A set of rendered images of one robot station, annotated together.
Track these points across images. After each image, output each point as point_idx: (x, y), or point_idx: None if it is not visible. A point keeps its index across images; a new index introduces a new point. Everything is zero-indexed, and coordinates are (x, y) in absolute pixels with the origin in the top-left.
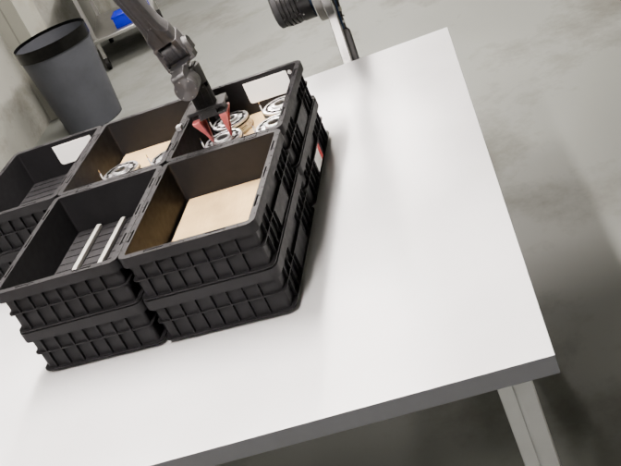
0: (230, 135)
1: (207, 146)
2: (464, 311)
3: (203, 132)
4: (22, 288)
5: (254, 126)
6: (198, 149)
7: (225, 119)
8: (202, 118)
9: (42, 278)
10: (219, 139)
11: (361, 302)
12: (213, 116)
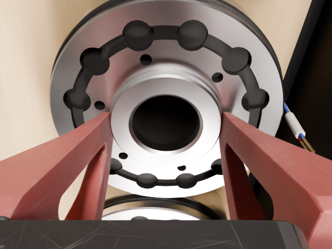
0: (109, 111)
1: (269, 91)
2: None
3: (279, 141)
4: None
5: (69, 198)
6: (330, 101)
7: (19, 159)
8: (260, 238)
9: None
10: (191, 134)
11: None
12: (96, 225)
